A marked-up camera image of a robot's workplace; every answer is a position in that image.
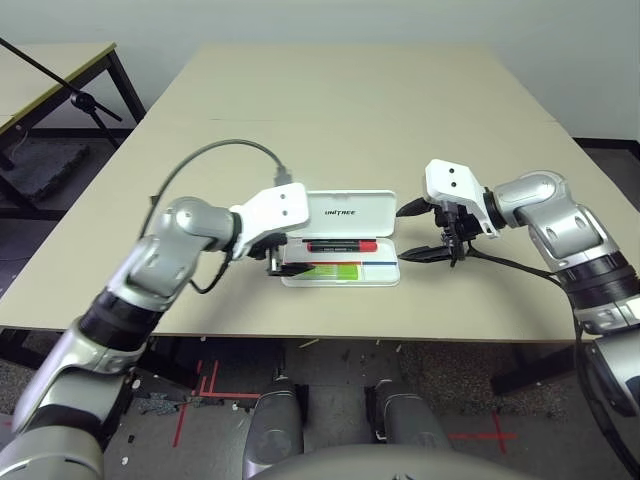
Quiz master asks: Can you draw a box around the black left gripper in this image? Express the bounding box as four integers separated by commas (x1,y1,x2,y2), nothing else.
251,233,317,279

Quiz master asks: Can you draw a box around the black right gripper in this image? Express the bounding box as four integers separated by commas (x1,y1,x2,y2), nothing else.
395,196,484,267

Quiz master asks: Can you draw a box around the black marker with red cap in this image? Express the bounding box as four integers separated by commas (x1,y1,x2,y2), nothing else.
302,238,380,254

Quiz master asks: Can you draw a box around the white plastic pencil case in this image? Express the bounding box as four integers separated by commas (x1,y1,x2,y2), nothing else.
281,188,403,289

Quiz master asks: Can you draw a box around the black table foot beam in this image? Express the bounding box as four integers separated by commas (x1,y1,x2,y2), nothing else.
489,344,596,396
134,342,201,391

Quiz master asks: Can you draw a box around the grey robot left leg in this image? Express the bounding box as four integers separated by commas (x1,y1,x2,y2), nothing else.
244,383,306,471

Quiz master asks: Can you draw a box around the grey robot leg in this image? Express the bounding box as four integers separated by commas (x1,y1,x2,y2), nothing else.
367,379,454,451
244,383,306,471

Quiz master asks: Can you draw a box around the grey robot right leg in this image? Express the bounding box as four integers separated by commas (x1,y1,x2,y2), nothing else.
367,379,454,451

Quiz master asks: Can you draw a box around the grey robot torso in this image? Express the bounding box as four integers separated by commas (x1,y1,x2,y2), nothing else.
259,444,631,480

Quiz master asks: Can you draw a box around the black foam floor mat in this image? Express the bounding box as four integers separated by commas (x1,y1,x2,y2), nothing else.
0,139,91,204

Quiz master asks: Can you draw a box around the black tripod stand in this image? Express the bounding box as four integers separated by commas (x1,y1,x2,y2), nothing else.
0,37,124,171

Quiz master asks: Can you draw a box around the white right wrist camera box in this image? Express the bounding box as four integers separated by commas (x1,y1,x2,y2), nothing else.
424,158,501,237

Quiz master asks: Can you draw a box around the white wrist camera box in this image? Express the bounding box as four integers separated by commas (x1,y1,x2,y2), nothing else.
424,158,501,237
228,182,310,261

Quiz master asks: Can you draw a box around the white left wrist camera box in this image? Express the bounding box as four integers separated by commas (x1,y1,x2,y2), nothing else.
228,182,310,261

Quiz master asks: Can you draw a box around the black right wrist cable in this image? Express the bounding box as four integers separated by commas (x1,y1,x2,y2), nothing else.
467,246,640,480

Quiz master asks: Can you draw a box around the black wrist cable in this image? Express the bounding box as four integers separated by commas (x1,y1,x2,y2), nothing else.
467,246,640,480
149,140,294,296

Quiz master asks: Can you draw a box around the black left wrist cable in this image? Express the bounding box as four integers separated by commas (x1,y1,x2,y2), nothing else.
149,140,294,296

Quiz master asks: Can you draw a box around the beige table with black frame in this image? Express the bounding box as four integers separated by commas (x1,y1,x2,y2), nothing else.
0,42,146,151

